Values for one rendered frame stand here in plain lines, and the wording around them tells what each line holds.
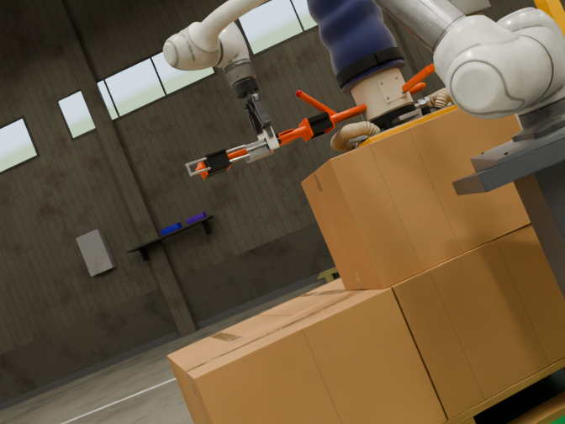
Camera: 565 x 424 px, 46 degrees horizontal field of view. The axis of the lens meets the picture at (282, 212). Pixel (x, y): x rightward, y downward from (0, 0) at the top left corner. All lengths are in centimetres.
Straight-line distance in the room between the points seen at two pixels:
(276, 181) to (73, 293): 400
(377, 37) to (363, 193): 52
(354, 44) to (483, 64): 85
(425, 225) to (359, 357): 43
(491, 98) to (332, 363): 85
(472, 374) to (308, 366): 48
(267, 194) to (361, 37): 899
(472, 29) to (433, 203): 70
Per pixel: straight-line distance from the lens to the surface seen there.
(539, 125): 162
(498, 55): 140
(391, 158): 199
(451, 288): 200
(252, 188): 1112
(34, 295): 1251
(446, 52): 146
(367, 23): 220
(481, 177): 140
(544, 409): 222
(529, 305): 212
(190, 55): 198
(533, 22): 162
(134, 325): 1183
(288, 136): 207
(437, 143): 205
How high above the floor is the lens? 77
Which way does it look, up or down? 3 degrees up
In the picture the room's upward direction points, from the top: 23 degrees counter-clockwise
